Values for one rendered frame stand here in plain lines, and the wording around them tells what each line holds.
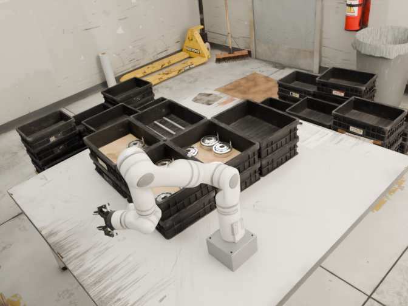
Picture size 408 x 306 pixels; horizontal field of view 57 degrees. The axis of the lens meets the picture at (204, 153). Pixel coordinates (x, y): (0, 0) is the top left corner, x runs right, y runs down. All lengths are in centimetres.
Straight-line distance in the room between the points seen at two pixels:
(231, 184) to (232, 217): 15
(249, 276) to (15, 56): 387
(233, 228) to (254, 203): 37
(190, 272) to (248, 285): 24
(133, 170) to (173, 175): 15
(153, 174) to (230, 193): 41
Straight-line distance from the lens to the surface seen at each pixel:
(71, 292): 266
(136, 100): 351
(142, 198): 120
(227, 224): 148
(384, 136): 267
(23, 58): 482
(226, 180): 134
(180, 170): 115
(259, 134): 209
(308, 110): 324
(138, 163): 105
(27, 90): 490
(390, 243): 270
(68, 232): 195
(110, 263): 173
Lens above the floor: 194
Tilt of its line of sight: 34 degrees down
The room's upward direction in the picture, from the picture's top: 9 degrees counter-clockwise
